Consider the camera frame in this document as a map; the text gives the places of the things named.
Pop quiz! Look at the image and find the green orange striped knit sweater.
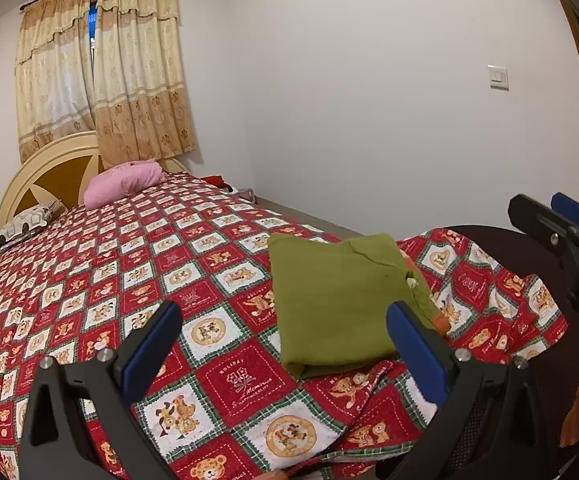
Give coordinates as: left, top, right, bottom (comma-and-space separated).
268, 233, 450, 378

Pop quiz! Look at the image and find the red patchwork teddy bedspread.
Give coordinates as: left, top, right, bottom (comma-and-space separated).
0, 174, 567, 479

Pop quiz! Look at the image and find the car print pillow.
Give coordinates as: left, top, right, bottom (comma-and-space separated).
0, 200, 66, 255

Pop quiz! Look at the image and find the pink pillow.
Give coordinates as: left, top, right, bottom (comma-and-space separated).
83, 159, 166, 209

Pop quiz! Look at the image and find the cream wooden headboard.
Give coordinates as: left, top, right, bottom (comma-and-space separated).
0, 131, 186, 229

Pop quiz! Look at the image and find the red item behind bed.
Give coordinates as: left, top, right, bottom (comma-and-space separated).
201, 176, 233, 193

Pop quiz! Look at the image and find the beige patterned window curtain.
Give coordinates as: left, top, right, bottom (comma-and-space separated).
15, 0, 197, 168

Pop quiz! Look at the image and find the white wall light switch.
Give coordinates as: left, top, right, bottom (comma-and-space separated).
487, 65, 510, 91

